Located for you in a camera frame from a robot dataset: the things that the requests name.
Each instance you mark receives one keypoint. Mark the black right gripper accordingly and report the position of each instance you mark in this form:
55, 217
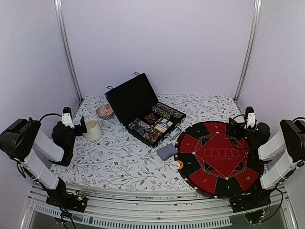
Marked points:
233, 129

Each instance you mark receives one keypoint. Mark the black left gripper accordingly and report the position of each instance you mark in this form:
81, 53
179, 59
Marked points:
79, 130

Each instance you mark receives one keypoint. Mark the orange big blind button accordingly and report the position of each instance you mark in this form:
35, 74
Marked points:
181, 164

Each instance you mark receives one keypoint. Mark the white dealer button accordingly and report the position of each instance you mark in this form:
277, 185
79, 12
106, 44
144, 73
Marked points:
174, 165

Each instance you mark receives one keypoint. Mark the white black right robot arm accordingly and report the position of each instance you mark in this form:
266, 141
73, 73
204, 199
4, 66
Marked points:
286, 149

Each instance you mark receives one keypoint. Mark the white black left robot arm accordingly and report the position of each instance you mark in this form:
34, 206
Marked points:
20, 141

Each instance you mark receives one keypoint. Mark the red white patterned bowl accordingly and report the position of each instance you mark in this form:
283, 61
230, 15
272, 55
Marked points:
105, 111

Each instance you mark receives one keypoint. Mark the round red black poker mat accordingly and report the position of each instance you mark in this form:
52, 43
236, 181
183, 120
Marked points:
213, 164

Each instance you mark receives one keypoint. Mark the floral white table mat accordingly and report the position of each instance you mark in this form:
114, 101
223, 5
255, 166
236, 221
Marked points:
123, 160

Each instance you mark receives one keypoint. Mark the open black poker chip case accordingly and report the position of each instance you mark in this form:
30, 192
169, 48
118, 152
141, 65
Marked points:
134, 99

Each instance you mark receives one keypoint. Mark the front row poker chips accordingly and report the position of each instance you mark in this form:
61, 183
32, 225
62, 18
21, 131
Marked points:
144, 131

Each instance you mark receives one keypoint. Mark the row poker chips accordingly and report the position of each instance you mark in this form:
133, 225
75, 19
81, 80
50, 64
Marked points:
166, 111
144, 131

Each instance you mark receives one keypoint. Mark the blue boxed card deck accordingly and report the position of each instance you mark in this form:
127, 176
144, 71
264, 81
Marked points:
165, 123

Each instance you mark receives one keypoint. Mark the grey card deck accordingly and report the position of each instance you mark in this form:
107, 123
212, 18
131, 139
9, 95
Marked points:
167, 151

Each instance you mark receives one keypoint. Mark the back row poker chips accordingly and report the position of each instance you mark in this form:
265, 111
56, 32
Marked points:
166, 111

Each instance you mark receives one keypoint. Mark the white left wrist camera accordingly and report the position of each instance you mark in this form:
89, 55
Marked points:
66, 117

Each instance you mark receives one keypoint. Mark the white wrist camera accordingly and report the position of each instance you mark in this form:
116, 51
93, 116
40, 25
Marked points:
66, 117
250, 119

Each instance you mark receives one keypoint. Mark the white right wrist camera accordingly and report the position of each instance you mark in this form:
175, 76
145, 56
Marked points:
250, 119

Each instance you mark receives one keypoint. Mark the right aluminium frame post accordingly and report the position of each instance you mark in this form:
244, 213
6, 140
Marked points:
252, 35

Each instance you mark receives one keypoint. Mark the aluminium frame post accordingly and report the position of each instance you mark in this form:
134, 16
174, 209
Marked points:
67, 51
252, 35

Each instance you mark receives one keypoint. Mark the left aluminium frame post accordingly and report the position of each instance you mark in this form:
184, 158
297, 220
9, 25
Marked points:
67, 51

